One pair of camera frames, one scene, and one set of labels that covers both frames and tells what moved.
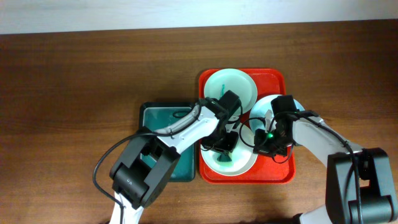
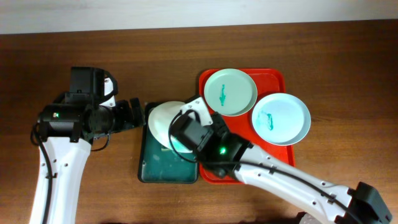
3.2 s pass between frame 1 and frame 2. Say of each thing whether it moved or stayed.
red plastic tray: stayed
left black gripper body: moved
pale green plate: stayed
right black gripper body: moved
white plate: moved
